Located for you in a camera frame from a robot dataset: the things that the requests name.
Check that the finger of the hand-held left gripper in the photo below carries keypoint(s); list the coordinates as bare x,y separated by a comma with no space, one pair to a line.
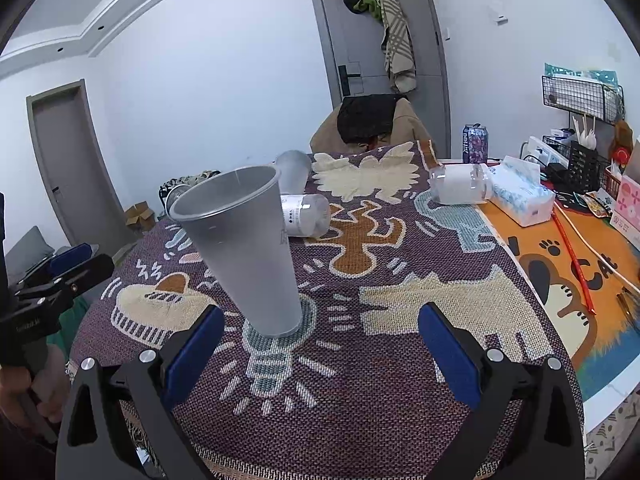
90,268
72,258

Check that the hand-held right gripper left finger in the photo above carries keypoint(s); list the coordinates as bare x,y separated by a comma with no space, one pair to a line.
195,355

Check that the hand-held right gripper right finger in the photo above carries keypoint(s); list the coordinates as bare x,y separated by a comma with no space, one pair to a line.
450,355

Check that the grey translucent plastic cup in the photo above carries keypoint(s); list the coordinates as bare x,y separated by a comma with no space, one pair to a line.
295,170
240,260

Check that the person's left hand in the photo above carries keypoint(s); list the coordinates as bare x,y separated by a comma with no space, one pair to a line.
52,385

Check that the green cloth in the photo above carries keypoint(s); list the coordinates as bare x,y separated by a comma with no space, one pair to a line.
62,332

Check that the grey cushion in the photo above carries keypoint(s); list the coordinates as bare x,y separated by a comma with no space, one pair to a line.
27,252

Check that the cardboard box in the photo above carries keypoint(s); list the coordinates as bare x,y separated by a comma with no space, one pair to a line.
140,217

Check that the plain grey door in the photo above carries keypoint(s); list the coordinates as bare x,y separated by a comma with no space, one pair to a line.
75,170

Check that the printed woven blanket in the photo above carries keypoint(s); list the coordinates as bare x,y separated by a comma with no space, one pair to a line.
360,390

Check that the orange cat mat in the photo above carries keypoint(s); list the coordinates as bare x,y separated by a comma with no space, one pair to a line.
550,280

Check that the patterned bag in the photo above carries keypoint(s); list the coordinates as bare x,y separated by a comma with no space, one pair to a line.
192,181

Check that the red stick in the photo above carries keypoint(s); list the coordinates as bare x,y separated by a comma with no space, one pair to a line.
575,260

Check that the clear jar with white roll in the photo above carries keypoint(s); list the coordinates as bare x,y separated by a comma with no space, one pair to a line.
460,184

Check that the blue white tissue pack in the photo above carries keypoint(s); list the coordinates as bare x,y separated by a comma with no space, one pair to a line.
522,195

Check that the clear plastic bottle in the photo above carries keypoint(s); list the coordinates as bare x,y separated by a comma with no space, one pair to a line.
305,215

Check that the white stick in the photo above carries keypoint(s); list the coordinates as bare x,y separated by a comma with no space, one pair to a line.
595,250

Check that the snack packet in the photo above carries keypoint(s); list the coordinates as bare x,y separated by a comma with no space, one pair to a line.
597,204

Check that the purple drink can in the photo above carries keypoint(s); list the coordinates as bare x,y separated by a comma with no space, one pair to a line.
475,145

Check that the white power strip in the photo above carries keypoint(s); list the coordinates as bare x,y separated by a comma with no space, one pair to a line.
542,150

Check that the pink box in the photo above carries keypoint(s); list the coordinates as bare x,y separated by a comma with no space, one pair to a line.
629,205

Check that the black mesh basket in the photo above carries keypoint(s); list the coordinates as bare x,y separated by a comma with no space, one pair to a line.
590,165

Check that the black cloth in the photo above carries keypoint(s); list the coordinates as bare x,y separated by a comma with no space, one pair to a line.
367,117

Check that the white plastic cutlery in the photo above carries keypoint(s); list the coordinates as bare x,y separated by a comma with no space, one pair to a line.
585,132

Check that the brown plush toy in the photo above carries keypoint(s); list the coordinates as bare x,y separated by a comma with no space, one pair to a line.
621,142

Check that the teal patterned paper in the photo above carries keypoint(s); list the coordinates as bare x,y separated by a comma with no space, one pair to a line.
580,71

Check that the plaid scarf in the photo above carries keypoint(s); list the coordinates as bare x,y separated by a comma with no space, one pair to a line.
397,45

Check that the grey door with lock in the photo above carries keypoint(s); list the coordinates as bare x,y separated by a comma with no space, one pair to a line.
350,35

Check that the green plush item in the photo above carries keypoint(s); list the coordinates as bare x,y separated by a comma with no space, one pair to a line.
367,4

